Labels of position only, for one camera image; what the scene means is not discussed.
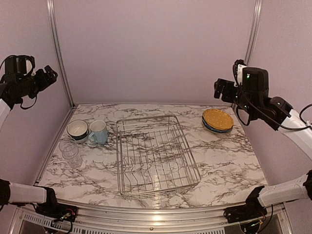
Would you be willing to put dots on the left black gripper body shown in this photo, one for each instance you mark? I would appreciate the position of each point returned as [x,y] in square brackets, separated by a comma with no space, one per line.
[31,87]

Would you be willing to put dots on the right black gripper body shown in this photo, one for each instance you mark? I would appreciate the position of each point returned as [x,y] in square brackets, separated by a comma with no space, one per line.
[228,96]

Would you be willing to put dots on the yellow polka dot plate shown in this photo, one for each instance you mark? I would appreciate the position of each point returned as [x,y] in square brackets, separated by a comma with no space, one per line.
[218,119]

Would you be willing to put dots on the blue polka dot plate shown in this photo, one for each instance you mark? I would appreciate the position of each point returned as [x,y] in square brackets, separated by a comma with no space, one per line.
[210,128]

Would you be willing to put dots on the beige ceramic plate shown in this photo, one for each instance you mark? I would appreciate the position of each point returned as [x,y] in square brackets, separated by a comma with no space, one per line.
[219,131]

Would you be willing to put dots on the dark blue white bowl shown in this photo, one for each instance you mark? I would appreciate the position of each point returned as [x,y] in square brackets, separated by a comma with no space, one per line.
[77,128]

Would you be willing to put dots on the clear drinking glass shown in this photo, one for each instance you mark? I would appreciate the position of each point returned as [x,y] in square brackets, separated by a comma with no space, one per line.
[69,149]
[73,158]

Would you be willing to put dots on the light blue ceramic mug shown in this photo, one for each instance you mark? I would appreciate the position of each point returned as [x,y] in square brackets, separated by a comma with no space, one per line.
[99,132]

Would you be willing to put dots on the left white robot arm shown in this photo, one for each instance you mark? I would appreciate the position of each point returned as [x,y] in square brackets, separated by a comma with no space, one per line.
[31,123]

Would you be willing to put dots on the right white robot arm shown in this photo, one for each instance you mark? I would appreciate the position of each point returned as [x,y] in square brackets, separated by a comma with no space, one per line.
[250,92]

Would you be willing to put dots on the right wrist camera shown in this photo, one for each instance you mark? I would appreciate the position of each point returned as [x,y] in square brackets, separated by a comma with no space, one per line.
[238,66]

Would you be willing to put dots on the left aluminium frame post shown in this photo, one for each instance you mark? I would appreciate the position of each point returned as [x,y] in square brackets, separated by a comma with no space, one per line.
[57,48]

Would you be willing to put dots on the aluminium frame post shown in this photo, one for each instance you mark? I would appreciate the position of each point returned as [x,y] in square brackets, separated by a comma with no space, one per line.
[254,30]
[57,48]

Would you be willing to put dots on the right aluminium frame post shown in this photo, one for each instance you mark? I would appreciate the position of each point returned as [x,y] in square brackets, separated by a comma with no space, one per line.
[254,30]

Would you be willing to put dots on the metal wire dish rack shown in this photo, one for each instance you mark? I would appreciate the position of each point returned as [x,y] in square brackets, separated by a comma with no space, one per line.
[153,157]

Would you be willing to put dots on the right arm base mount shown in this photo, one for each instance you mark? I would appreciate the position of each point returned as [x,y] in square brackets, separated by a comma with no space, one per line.
[243,213]

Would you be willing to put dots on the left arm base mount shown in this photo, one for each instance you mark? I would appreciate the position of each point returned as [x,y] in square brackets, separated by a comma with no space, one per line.
[61,212]

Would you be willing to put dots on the front aluminium table rail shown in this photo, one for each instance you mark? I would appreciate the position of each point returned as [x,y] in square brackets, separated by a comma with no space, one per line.
[95,219]

